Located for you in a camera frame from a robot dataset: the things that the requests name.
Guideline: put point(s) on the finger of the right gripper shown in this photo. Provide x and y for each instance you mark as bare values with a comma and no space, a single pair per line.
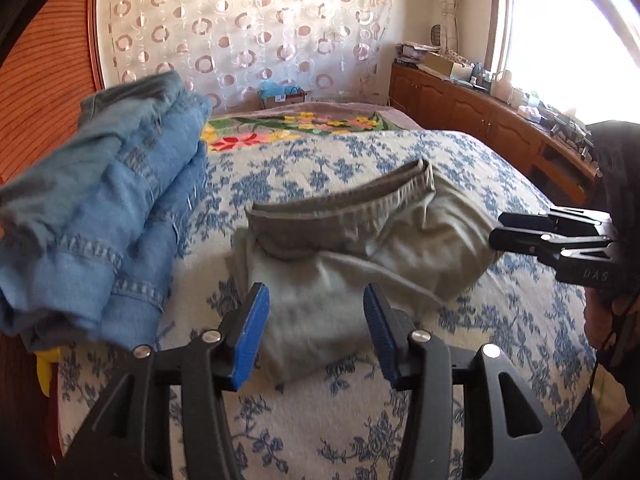
531,222
546,247

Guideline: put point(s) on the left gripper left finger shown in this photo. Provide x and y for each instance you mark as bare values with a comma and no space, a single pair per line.
233,346

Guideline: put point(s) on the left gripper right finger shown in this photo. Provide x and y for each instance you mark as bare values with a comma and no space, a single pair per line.
402,349

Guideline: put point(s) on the grey-green pants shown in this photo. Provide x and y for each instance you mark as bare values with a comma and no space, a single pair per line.
412,231

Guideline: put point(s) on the person's right hand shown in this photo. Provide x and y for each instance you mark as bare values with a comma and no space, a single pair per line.
598,316

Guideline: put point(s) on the wooden sideboard cabinet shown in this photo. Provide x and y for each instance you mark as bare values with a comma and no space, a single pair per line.
544,158

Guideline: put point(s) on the white bottle on sideboard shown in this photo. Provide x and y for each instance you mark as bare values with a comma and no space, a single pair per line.
503,89

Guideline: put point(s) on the bottom folded blue jeans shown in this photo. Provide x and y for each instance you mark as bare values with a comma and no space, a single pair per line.
109,276

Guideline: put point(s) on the folded blue jeans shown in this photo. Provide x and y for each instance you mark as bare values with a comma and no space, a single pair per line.
109,276
156,151

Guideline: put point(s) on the cardboard box on sideboard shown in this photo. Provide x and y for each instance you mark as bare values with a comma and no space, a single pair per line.
445,68

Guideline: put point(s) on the yellow plush toy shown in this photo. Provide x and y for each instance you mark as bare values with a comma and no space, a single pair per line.
46,363

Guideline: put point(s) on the stack of papers on sideboard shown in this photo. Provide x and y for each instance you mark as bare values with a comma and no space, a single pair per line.
413,53

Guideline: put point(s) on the colourful flower blanket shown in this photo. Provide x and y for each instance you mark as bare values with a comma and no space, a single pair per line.
293,122

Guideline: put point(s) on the middle folded blue jeans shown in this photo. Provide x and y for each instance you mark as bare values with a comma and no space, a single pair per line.
156,151

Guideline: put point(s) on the top folded dark jeans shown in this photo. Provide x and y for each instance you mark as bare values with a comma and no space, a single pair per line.
39,202

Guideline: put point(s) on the beige side curtain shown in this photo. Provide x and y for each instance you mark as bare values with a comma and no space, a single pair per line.
448,5

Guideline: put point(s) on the circle pattern sheer curtain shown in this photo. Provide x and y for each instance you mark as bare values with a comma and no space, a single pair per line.
233,50

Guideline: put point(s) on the wooden slatted wardrobe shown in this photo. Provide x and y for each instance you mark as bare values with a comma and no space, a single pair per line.
50,68

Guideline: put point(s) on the window with wooden frame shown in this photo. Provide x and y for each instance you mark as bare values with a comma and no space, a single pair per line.
580,56

